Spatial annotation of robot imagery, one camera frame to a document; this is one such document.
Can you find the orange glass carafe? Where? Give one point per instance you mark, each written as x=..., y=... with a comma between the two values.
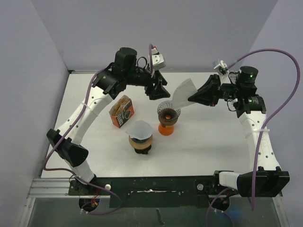
x=166, y=130

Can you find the grey glass dripper cone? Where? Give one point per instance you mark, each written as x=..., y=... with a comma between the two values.
x=167, y=111

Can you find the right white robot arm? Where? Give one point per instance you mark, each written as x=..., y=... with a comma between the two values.
x=266, y=178

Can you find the blue glass dripper cone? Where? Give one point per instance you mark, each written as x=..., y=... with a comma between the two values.
x=139, y=141

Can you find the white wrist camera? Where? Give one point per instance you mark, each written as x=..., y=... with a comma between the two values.
x=158, y=61
x=220, y=67

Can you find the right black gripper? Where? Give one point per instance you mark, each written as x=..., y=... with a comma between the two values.
x=208, y=94

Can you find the light wooden ring holder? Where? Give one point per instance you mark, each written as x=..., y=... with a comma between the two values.
x=141, y=146

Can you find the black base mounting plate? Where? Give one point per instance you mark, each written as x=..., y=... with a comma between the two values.
x=152, y=192

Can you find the dark green glass dripper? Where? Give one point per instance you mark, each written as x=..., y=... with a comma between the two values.
x=143, y=151

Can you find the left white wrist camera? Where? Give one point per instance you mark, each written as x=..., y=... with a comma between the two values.
x=158, y=61

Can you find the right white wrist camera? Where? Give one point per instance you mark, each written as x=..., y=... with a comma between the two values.
x=220, y=67

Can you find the dark wooden ring holder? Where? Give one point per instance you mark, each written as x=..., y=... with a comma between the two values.
x=167, y=122

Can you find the orange coffee filter box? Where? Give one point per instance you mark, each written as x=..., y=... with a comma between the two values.
x=121, y=111

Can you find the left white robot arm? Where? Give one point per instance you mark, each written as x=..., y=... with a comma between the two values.
x=103, y=88

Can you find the white paper coffee filter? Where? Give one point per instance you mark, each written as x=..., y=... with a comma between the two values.
x=140, y=130

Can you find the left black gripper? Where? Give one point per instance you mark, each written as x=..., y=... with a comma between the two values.
x=157, y=91

